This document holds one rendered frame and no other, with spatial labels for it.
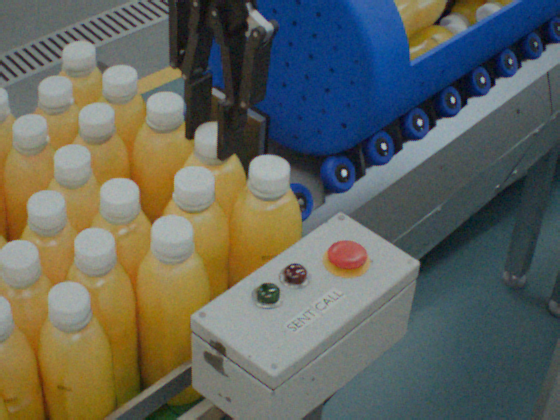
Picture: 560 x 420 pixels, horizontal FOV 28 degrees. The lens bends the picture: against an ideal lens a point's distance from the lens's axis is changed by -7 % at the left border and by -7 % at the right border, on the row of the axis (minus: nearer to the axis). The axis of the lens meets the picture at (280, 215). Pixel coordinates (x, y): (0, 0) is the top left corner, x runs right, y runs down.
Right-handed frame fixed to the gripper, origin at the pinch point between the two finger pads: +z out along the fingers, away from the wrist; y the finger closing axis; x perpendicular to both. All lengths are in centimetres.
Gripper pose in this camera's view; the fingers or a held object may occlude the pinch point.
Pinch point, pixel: (214, 117)
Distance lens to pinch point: 119.4
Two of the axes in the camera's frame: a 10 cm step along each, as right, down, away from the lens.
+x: -6.7, 4.5, -5.8
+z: -0.6, 7.5, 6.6
